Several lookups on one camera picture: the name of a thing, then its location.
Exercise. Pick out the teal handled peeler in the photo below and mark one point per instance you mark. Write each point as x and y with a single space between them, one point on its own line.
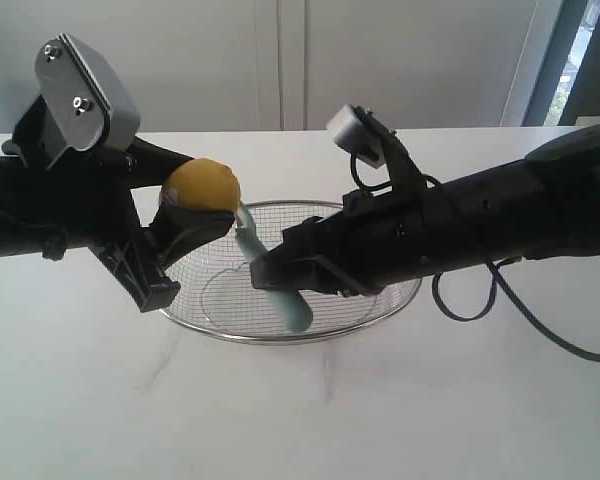
293 311

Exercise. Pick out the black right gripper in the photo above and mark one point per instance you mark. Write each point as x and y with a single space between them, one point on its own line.
386 238

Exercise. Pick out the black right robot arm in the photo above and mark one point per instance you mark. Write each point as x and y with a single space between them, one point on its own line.
544 205

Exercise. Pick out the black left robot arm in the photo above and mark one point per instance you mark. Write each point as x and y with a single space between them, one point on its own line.
138 208

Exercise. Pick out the oval steel mesh basket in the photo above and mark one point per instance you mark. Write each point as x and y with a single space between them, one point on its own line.
218 300

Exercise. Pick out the yellow lemon with sticker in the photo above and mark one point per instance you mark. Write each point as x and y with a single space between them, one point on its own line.
202 185

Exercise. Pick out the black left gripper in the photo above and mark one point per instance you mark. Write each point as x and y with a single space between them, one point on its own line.
85 201

